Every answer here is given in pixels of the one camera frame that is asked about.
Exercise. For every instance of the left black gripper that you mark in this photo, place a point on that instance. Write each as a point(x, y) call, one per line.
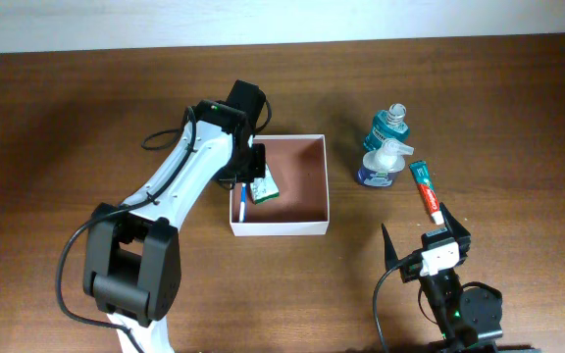
point(258, 166)

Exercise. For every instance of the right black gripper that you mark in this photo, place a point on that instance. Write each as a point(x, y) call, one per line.
point(462, 238)

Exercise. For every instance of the blue white toothbrush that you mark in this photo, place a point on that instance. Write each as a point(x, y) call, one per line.
point(242, 204)

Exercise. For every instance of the green white soap packet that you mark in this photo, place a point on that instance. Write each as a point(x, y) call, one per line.
point(264, 188)

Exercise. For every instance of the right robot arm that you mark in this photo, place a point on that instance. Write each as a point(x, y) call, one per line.
point(468, 314)

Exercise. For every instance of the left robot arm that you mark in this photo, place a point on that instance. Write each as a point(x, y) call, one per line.
point(132, 257)

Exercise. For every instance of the pink open cardboard box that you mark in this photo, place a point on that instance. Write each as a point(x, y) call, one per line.
point(298, 165)

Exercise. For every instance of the red green toothpaste tube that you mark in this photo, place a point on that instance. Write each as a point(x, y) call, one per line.
point(422, 177)

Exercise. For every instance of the foam handwash pump bottle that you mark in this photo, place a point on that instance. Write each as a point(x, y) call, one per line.
point(381, 167)

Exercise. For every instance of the teal mouthwash bottle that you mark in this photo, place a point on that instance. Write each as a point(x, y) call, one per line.
point(387, 124)

